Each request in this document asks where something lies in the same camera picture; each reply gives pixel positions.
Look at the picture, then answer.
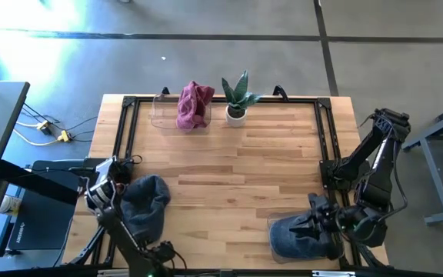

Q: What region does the black aluminium table frame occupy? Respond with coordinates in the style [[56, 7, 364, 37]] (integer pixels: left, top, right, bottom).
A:
[[62, 94, 391, 277]]

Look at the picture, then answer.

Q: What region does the clear plastic bin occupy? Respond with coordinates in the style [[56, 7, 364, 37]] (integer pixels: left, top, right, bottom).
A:
[[266, 207, 347, 265], [151, 93, 213, 135]]

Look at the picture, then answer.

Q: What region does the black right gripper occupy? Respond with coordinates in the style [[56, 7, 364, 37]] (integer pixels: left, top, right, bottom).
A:
[[288, 192, 341, 242]]

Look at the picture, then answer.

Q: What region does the snake plant in white pot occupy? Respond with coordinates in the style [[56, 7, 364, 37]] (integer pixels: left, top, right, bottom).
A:
[[221, 70, 263, 128]]

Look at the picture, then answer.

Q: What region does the dark blue baseball cap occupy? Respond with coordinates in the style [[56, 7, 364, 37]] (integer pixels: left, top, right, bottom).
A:
[[120, 175, 172, 244]]

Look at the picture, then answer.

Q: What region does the black Husky mat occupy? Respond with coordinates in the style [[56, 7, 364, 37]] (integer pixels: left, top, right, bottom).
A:
[[5, 159, 82, 253]]

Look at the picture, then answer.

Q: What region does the cream power cable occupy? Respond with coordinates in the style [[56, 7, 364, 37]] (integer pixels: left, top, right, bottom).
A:
[[12, 121, 59, 147]]

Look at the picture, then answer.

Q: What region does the magenta cloth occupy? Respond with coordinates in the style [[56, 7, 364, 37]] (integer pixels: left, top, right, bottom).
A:
[[175, 80, 216, 132]]

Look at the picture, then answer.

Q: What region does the white paper cup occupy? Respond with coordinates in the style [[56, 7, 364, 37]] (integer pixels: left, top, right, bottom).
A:
[[0, 194, 23, 216]]

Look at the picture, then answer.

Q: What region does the grey metal table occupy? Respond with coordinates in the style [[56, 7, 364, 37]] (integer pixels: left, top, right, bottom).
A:
[[400, 98, 443, 227]]

